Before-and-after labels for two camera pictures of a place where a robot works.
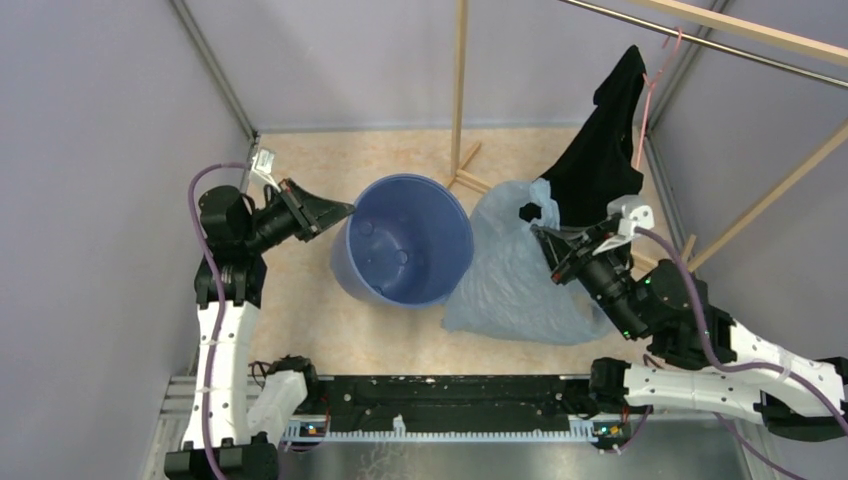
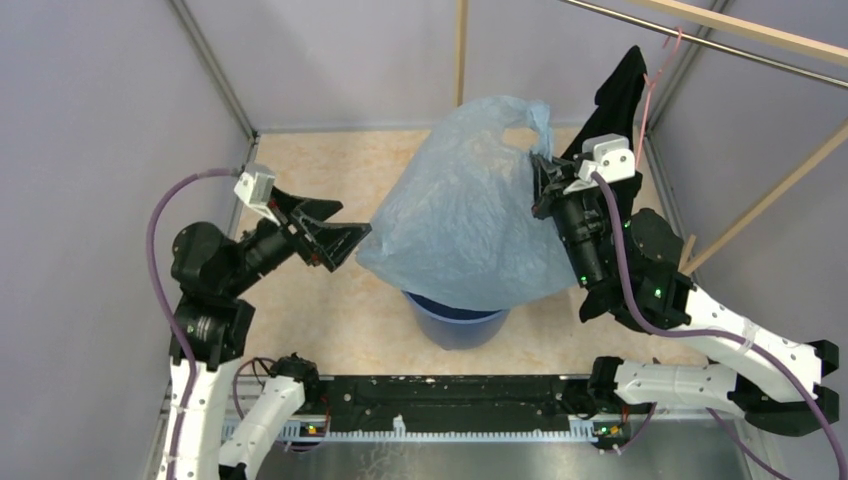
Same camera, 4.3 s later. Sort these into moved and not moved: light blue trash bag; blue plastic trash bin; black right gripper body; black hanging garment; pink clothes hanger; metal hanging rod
Moved: blue plastic trash bin; light blue trash bag; black right gripper body
Not moved: metal hanging rod; black hanging garment; pink clothes hanger
